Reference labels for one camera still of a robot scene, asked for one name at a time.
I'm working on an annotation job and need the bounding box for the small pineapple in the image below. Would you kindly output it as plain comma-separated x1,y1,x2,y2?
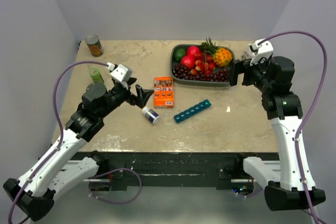
201,37,234,68

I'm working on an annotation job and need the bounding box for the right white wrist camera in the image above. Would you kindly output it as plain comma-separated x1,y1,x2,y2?
244,39,274,66

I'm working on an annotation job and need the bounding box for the dark grape bunch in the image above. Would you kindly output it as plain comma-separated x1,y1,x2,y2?
172,64,229,82

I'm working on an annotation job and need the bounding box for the red cherry cluster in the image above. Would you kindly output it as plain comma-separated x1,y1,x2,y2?
191,54,216,75

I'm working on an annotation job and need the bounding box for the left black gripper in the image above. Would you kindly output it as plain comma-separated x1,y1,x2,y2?
99,77,154,118

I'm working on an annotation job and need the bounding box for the purple cable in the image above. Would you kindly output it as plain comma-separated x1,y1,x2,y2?
88,167,142,205
7,60,110,224
256,30,329,224
235,187,263,199

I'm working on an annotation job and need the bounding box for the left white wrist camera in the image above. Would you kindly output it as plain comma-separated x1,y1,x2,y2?
106,62,133,90

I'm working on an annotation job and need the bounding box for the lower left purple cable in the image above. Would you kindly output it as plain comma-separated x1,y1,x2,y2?
88,167,142,205

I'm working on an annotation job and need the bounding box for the green pill bottle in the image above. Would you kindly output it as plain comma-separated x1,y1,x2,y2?
89,68,104,83

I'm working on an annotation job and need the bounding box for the white blue pill bottle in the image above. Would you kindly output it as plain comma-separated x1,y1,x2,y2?
142,106,160,125

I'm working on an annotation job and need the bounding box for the tin can yellow label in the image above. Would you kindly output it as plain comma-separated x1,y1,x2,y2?
85,35,103,57

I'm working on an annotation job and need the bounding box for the red apple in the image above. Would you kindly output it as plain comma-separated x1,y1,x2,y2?
186,46,201,58
180,55,196,70

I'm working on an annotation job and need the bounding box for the green lime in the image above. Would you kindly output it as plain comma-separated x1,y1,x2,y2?
173,48,186,62

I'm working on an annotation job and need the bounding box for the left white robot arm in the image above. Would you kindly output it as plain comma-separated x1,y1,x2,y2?
3,78,154,221

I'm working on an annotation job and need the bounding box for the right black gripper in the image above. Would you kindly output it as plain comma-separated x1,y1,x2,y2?
226,55,273,93

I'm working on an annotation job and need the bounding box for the orange cardboard box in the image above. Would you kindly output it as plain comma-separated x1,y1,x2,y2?
154,77,174,109

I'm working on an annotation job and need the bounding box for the grey fruit tray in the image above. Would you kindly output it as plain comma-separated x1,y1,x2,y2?
170,44,230,88

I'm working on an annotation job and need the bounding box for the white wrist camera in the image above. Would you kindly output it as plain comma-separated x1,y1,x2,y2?
106,62,133,90
244,39,274,66

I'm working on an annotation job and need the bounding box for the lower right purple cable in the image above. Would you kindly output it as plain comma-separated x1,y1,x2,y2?
235,187,263,199

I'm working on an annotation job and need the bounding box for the teal weekly pill organizer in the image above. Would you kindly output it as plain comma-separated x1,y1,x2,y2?
173,99,212,124

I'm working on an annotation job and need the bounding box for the red apple lower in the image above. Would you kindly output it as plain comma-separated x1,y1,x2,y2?
180,55,196,70

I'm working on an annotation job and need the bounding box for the red apple upper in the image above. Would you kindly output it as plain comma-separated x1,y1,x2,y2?
186,46,201,58

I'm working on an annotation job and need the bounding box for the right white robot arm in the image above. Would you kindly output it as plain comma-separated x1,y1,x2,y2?
227,56,326,211

